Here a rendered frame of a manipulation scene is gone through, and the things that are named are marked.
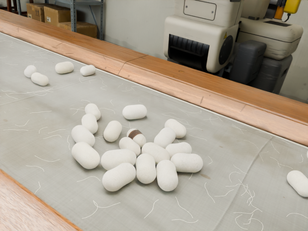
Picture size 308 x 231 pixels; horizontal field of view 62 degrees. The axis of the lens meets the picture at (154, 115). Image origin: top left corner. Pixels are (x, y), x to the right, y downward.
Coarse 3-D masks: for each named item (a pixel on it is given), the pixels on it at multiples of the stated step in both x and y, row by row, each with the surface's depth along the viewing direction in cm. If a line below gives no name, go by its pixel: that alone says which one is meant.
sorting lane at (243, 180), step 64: (0, 64) 50; (0, 128) 32; (64, 128) 34; (128, 128) 36; (192, 128) 38; (256, 128) 40; (64, 192) 25; (128, 192) 26; (192, 192) 27; (256, 192) 28
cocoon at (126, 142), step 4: (120, 140) 31; (124, 140) 30; (128, 140) 30; (132, 140) 31; (120, 144) 31; (124, 144) 30; (128, 144) 30; (132, 144) 30; (136, 144) 30; (124, 148) 30; (128, 148) 30; (132, 148) 29; (136, 148) 30; (136, 152) 30; (136, 156) 30
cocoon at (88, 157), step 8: (80, 144) 28; (88, 144) 29; (72, 152) 28; (80, 152) 27; (88, 152) 27; (96, 152) 28; (80, 160) 27; (88, 160) 27; (96, 160) 27; (88, 168) 27
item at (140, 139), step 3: (132, 129) 33; (135, 129) 33; (129, 132) 32; (138, 135) 32; (141, 135) 32; (135, 138) 31; (138, 138) 31; (141, 138) 31; (144, 138) 32; (135, 141) 31; (138, 141) 31; (141, 141) 31; (144, 141) 32; (138, 144) 31; (141, 144) 31; (141, 147) 32
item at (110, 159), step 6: (114, 150) 28; (120, 150) 28; (126, 150) 28; (102, 156) 27; (108, 156) 27; (114, 156) 27; (120, 156) 27; (126, 156) 27; (132, 156) 28; (102, 162) 27; (108, 162) 27; (114, 162) 27; (120, 162) 27; (126, 162) 27; (132, 162) 28; (108, 168) 27
